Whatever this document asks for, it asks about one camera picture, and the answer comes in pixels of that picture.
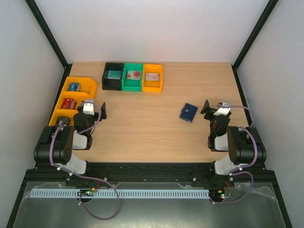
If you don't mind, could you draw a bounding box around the orange three-compartment bin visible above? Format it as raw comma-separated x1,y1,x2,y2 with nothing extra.
48,76,98,126

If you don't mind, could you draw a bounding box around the green storage bin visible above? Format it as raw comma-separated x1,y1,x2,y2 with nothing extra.
122,63,143,91

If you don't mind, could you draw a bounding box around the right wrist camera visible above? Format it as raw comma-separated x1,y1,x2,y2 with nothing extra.
213,102,231,116

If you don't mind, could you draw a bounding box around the black storage bin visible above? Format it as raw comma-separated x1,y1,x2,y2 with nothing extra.
102,62,124,91

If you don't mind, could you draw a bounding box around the red-dotted card stack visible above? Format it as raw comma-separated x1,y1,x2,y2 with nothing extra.
126,70,142,80

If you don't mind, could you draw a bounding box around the grey-pink card stack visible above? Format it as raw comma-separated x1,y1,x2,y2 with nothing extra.
145,73,160,81

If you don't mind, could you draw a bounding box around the blue card holder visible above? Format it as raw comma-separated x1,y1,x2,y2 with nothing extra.
180,103,198,123

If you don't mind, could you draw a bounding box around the teal card stack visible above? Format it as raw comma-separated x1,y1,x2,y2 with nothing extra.
107,70,121,80

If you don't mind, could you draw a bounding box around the small orange storage bin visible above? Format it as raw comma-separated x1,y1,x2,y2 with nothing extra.
142,64,163,93

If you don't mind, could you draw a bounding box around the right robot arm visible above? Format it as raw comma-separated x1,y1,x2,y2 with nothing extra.
200,100,266,186

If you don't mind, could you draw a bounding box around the right black frame post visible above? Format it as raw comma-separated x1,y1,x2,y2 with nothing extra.
231,0,280,69

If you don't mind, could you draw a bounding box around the left black frame post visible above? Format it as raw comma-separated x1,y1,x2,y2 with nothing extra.
24,0,72,69

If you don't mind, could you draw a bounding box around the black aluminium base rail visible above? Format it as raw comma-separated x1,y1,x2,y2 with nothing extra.
22,162,277,189

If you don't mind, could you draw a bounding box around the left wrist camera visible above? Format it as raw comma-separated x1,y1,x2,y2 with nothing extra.
83,99,95,115

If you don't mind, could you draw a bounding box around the dark grey card stack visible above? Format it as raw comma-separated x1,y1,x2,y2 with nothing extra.
56,116,71,127

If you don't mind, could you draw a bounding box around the red card stack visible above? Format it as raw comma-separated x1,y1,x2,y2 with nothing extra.
60,98,77,110

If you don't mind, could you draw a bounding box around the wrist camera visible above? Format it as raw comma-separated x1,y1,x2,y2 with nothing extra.
213,102,231,116
83,99,95,115

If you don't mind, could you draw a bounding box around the blue card stack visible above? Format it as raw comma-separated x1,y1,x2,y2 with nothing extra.
67,82,81,92

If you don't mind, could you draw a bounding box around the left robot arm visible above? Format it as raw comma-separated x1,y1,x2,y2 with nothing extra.
33,99,107,176

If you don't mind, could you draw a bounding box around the white slotted cable duct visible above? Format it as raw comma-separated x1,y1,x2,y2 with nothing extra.
29,189,209,199

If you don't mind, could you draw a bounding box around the black frame post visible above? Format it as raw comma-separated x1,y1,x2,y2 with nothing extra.
24,0,72,69
231,0,280,69

